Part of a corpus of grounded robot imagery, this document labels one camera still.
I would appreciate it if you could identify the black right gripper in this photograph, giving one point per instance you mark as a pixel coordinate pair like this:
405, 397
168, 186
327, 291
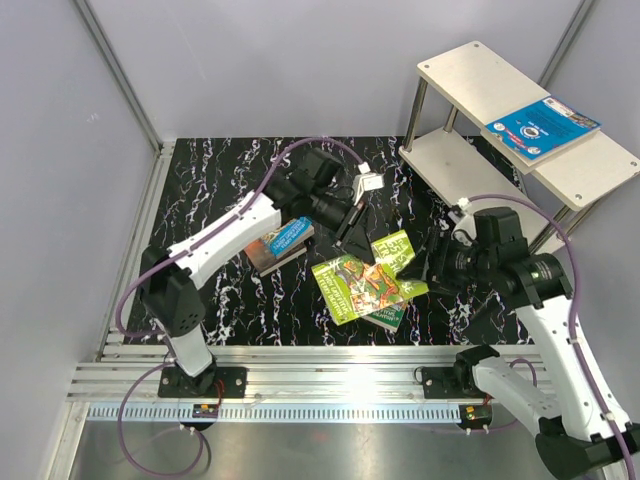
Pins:
439, 244

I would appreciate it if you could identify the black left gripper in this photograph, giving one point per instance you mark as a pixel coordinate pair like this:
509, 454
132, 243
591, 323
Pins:
355, 239

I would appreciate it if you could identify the lime 65-Storey Treehouse book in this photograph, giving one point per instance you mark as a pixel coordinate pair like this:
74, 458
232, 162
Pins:
353, 289

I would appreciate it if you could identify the green 104-Storey Treehouse book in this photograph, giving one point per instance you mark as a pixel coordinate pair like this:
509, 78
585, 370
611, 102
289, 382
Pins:
388, 318

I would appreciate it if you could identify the blue 26-Storey Treehouse book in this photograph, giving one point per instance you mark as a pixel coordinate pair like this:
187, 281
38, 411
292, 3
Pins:
288, 236

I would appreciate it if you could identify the blue back-cover book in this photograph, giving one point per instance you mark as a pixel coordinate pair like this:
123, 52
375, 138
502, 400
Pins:
538, 131

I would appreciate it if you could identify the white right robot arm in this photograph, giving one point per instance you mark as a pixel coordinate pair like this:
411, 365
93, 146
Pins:
582, 427

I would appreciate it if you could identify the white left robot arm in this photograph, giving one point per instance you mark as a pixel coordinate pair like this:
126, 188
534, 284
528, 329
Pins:
172, 279

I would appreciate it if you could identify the dark Tale of Two Cities book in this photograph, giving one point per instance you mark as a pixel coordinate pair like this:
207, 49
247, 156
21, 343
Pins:
265, 261

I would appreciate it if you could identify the right controller board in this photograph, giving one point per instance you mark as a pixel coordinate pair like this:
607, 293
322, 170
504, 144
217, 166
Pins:
476, 416

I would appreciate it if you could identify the controller board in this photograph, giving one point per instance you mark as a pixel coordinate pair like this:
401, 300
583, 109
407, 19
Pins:
205, 411
476, 416

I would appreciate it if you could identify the white two-tier shelf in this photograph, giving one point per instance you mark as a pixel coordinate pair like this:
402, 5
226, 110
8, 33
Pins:
474, 82

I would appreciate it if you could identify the left controller board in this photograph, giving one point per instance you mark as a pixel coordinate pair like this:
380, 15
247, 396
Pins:
205, 411

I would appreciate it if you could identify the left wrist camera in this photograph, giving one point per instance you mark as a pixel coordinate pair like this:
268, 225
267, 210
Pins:
366, 180

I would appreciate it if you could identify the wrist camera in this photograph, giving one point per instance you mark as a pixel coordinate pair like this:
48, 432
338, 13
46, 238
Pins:
464, 229
366, 180

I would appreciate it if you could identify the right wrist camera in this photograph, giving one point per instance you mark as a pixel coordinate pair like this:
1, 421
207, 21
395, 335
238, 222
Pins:
464, 229

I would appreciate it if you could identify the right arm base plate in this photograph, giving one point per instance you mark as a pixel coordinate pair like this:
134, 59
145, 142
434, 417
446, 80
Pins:
448, 383

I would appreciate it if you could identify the slotted cable duct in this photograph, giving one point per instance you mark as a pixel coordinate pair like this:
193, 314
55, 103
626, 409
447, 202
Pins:
423, 413

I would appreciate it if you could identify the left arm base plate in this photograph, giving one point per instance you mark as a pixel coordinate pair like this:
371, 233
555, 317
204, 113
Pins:
225, 382

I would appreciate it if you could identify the aluminium frame rail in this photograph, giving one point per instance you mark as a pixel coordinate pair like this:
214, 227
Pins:
286, 374

